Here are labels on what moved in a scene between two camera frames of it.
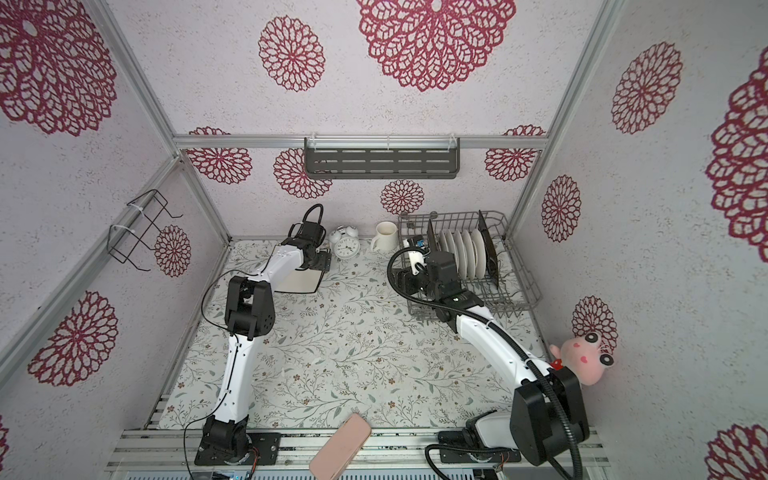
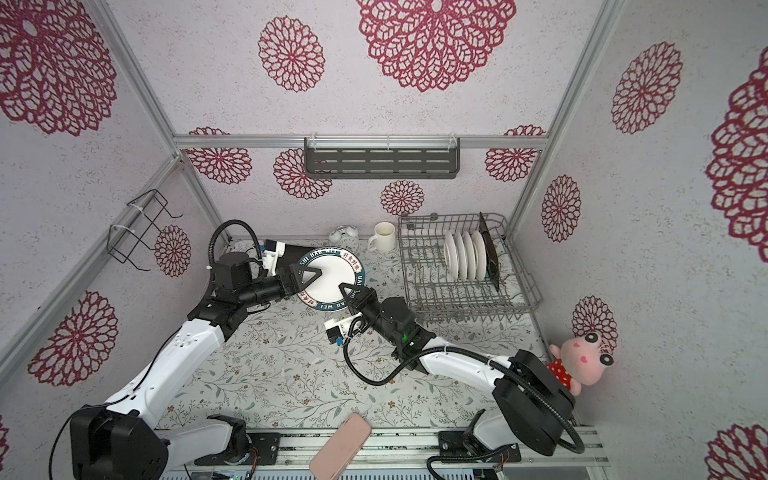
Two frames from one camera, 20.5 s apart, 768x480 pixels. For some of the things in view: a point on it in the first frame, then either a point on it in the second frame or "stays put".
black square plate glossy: (491, 271) stays put
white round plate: (451, 246) stays put
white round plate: (443, 242) -> (338, 266)
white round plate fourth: (469, 254) stays put
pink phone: (340, 450) stays put
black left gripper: (325, 261) -> (299, 285)
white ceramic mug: (386, 238) stays put
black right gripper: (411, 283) -> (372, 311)
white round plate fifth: (480, 252) stays put
